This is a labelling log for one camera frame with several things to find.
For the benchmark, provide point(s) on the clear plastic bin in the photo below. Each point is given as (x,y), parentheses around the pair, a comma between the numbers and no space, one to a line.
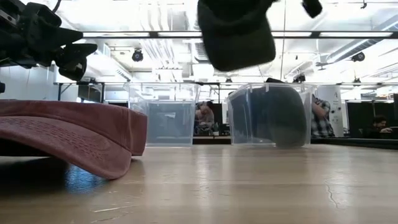
(169,121)
(242,118)

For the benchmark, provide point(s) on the red baseball cap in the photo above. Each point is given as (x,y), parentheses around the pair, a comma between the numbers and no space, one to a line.
(81,130)

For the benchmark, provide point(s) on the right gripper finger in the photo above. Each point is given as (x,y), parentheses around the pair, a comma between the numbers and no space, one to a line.
(312,7)

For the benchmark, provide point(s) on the black partition panel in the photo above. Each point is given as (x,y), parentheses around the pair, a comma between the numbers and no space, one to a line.
(360,115)

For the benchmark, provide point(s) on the thin vertical ceiling pole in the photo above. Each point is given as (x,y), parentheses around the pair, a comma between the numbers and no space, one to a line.
(283,62)

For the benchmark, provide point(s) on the black desk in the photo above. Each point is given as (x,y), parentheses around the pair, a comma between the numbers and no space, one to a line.
(357,142)

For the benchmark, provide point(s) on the black ceiling dome camera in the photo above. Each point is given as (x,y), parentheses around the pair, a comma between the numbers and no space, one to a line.
(137,55)
(358,56)

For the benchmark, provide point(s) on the dark gray baseball cap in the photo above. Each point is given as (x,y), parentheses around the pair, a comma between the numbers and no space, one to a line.
(280,118)

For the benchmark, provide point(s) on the black overhead frame beam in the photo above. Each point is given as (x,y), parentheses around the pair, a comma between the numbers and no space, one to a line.
(315,34)

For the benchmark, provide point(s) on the black baseball cap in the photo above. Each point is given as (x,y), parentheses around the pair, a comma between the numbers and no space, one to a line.
(236,34)

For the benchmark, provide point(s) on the white cylindrical column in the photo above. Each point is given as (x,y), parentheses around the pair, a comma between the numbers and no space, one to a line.
(334,105)

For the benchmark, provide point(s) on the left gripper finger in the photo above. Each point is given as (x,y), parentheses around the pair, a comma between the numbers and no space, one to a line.
(62,36)
(73,60)

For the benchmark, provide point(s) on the black ceiling spotlight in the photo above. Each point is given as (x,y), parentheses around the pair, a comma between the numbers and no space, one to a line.
(300,77)

